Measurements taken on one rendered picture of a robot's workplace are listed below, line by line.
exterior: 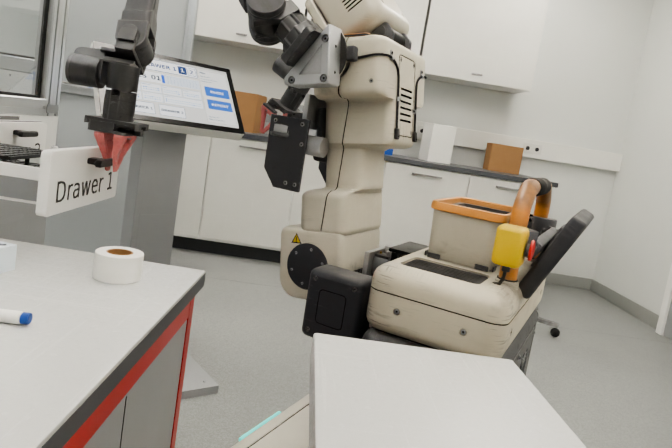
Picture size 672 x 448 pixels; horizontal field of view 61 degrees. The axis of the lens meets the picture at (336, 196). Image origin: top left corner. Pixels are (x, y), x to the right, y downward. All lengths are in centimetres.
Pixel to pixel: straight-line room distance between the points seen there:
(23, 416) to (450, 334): 66
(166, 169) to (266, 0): 113
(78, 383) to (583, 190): 492
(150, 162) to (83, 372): 156
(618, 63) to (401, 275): 452
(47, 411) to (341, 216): 79
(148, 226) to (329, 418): 168
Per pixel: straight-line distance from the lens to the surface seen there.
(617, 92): 538
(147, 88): 210
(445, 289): 99
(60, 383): 62
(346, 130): 125
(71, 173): 110
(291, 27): 115
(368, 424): 59
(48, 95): 173
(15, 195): 108
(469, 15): 460
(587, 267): 544
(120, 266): 90
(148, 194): 217
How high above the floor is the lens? 104
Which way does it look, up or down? 7 degrees down
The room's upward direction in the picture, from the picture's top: 9 degrees clockwise
